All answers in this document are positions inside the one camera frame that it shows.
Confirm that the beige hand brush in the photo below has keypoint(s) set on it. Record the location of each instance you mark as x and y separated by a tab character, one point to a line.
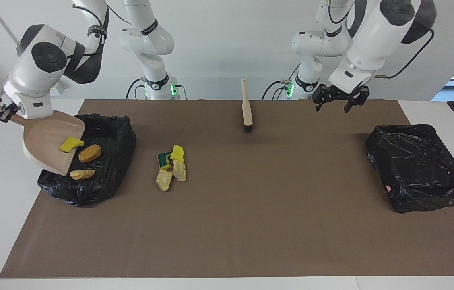
247	112

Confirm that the black bag lined bin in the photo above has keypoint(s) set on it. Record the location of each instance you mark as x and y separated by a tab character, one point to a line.
106	177

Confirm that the small yellow sponge piece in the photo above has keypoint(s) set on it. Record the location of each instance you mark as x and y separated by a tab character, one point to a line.
70	144

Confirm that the white wall socket box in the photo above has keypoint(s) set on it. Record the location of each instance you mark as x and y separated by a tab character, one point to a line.
58	89

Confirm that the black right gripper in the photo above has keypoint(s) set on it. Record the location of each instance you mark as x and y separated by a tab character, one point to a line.
7	112

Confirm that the pale yellow foam chunk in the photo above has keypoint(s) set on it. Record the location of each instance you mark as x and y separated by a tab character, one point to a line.
164	180
82	174
179	170

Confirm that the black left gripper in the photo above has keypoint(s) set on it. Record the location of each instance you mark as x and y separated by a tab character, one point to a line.
339	92

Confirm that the black bag bin pink spot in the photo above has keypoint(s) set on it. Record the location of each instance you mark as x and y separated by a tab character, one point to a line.
416	169

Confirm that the brown table mat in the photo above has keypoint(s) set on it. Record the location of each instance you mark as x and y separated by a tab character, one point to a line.
227	233

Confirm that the brown foam chunk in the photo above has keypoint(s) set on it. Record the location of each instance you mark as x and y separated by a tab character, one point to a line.
90	153

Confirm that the beige plastic dustpan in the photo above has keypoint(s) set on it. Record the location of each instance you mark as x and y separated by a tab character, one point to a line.
46	141

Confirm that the white wall conduit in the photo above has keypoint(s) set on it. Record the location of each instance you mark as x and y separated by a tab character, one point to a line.
1	21

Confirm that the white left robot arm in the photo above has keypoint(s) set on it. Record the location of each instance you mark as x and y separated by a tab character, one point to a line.
372	40

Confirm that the yellow and green sponge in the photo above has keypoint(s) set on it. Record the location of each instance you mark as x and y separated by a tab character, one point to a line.
163	158

